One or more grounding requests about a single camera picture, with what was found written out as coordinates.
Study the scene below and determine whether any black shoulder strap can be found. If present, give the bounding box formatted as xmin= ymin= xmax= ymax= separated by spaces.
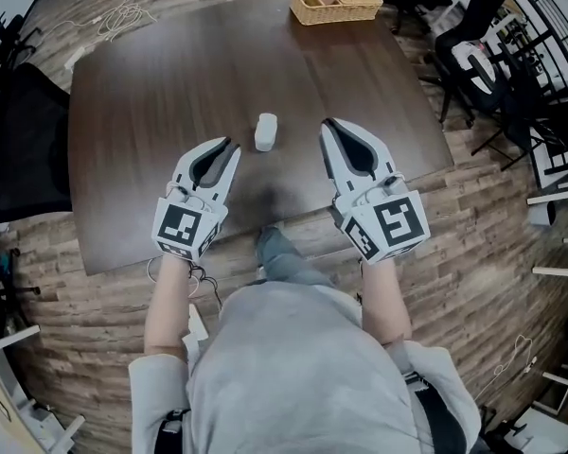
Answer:
xmin=404 ymin=371 xmax=470 ymax=454

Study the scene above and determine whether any person's left forearm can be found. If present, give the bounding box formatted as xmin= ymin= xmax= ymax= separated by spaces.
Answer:
xmin=143 ymin=255 xmax=195 ymax=357

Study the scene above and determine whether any white framed wooden stool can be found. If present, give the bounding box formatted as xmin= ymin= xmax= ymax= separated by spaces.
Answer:
xmin=527 ymin=184 xmax=568 ymax=278

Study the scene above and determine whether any white power brick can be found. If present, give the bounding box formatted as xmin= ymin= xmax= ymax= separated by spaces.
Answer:
xmin=187 ymin=303 xmax=210 ymax=342

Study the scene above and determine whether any black chair with white cushion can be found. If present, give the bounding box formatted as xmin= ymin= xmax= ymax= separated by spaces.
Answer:
xmin=435 ymin=0 xmax=517 ymax=127

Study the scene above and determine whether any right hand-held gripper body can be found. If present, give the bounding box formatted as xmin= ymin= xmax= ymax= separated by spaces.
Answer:
xmin=331 ymin=172 xmax=431 ymax=267

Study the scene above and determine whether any person's right forearm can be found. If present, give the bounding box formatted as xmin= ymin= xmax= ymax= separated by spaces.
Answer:
xmin=359 ymin=257 xmax=413 ymax=347

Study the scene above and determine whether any white floor cable bundle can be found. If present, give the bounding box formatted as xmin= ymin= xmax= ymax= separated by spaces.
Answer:
xmin=42 ymin=0 xmax=157 ymax=42

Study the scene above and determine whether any small white box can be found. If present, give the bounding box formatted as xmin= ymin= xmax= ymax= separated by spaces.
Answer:
xmin=254 ymin=113 xmax=279 ymax=152

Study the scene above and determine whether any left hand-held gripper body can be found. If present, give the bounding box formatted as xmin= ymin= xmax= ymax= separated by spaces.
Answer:
xmin=151 ymin=182 xmax=229 ymax=262

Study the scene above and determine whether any woven wicker basket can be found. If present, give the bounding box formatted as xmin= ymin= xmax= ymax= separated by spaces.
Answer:
xmin=290 ymin=0 xmax=384 ymax=26

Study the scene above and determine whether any thin white cable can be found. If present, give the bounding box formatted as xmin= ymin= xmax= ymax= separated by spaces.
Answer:
xmin=494 ymin=333 xmax=539 ymax=377

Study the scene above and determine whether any person's jeans leg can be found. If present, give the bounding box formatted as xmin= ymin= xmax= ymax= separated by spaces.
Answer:
xmin=257 ymin=227 xmax=337 ymax=288

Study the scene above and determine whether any person's grey sweatshirt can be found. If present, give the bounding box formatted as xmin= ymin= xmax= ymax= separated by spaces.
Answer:
xmin=127 ymin=281 xmax=482 ymax=454

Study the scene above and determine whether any black mesh office chair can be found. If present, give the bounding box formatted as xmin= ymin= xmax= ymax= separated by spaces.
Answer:
xmin=0 ymin=61 xmax=75 ymax=224

